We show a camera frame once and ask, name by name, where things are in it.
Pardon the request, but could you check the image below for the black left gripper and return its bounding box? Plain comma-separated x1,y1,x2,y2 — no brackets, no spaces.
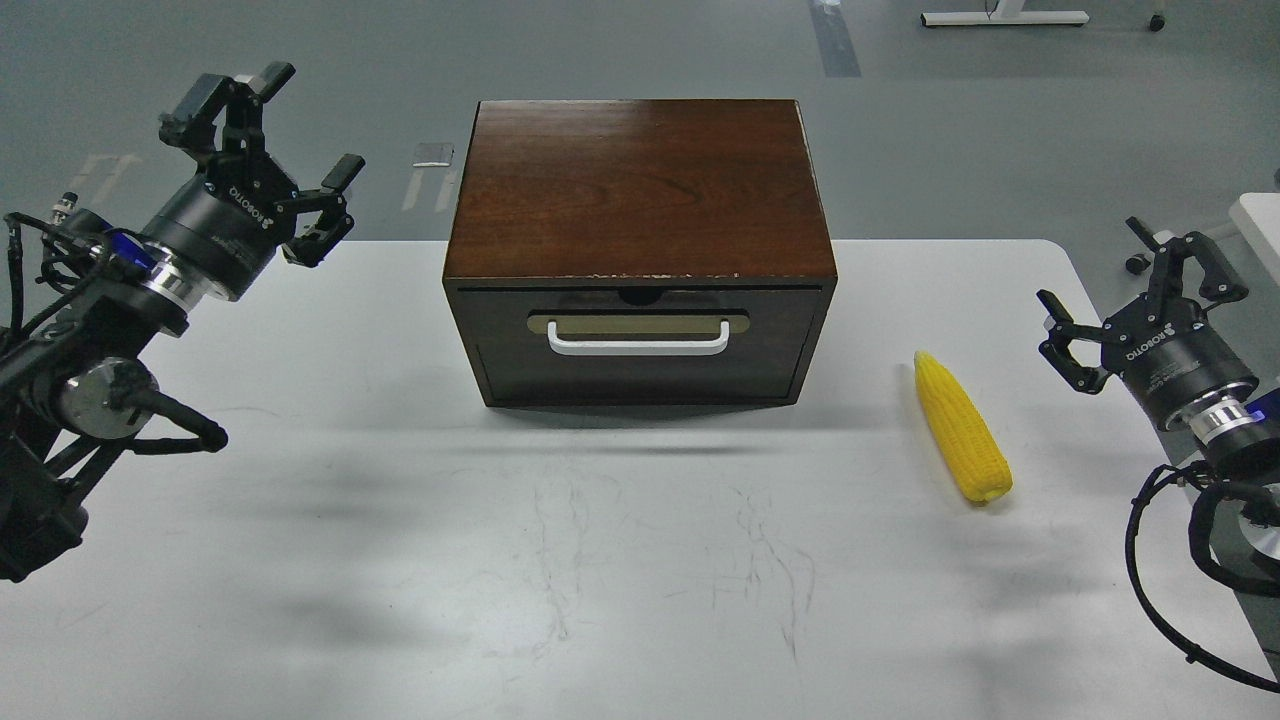
146,61,366,302

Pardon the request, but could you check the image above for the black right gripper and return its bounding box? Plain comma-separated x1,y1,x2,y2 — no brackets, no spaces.
1036,217,1260,432

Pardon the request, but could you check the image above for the yellow corn cob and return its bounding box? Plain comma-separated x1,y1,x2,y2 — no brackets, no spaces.
913,350,1014,503

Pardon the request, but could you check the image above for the wooden drawer with white handle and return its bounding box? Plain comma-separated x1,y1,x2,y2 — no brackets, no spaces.
451,286,829,407

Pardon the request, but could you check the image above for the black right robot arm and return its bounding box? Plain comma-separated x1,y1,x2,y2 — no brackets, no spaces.
1037,217,1277,693

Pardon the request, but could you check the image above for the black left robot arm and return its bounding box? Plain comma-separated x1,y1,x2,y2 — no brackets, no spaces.
1,61,365,583

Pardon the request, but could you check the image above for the dark wooden drawer cabinet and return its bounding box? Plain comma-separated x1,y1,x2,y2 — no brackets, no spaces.
443,99,838,407

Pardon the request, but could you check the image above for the white table leg base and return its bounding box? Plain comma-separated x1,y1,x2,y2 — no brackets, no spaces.
919,1,1091,28

